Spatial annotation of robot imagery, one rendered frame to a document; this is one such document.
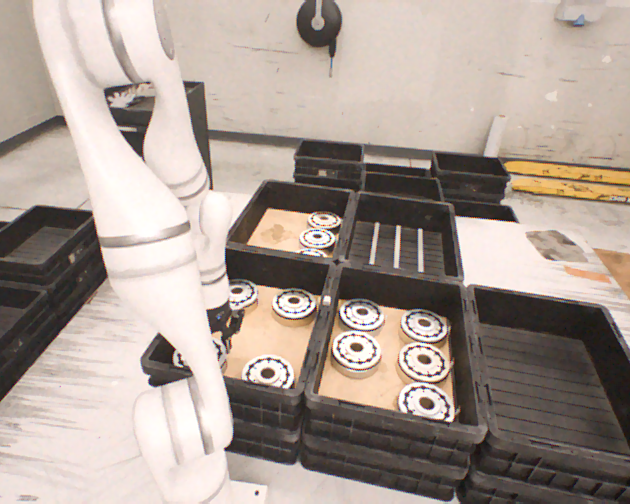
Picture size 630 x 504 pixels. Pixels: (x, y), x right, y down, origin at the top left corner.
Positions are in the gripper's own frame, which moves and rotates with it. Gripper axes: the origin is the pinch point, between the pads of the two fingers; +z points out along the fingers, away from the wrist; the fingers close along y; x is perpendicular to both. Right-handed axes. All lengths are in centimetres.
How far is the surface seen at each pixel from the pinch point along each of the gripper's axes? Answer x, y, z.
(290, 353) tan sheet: -5.7, 14.6, 4.8
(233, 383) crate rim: -13.2, -2.6, -5.1
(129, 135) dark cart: 162, 33, 10
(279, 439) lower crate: -19.3, 2.8, 8.2
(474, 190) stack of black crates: 60, 185, 37
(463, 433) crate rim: -41.7, 22.7, -4.4
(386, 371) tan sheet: -20.9, 28.4, 4.9
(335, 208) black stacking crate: 35, 60, 1
